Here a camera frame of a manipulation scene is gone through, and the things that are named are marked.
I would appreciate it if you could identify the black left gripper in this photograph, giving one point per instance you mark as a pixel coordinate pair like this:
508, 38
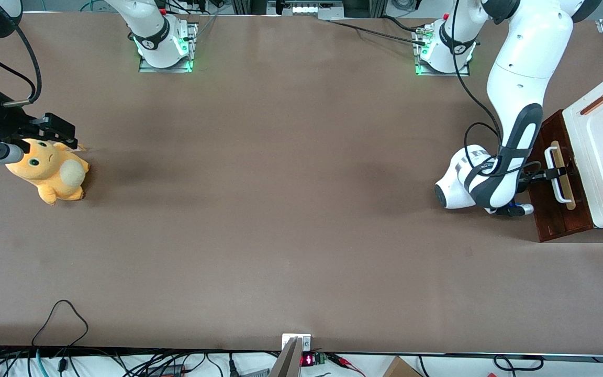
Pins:
536, 175

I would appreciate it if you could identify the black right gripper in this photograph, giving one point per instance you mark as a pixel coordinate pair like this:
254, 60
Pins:
4, 121

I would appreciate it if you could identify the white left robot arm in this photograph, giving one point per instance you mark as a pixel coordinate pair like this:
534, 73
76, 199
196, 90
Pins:
526, 52

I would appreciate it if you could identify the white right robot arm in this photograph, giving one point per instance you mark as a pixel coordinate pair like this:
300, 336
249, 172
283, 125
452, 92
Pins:
157, 39

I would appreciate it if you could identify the orange plush toy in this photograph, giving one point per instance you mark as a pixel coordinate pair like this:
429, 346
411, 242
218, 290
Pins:
45, 175

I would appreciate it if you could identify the brown cardboard box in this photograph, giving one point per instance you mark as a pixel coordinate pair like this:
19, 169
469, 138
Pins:
401, 369

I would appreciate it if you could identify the black power adapter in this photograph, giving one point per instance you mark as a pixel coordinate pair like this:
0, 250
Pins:
165, 370

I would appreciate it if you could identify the white power strip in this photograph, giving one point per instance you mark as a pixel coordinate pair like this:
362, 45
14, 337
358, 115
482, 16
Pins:
309, 9

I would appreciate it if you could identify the red digit display module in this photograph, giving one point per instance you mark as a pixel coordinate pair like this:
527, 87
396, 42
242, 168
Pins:
308, 359

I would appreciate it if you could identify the grey metal bar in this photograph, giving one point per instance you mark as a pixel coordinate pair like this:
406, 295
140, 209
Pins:
287, 364

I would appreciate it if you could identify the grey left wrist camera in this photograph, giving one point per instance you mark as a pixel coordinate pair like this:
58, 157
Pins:
524, 209

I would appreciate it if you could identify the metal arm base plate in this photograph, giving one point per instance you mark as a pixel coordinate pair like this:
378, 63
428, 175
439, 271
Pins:
192, 47
417, 65

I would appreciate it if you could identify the white table edge bracket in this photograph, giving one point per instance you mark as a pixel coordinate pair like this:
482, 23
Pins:
306, 343

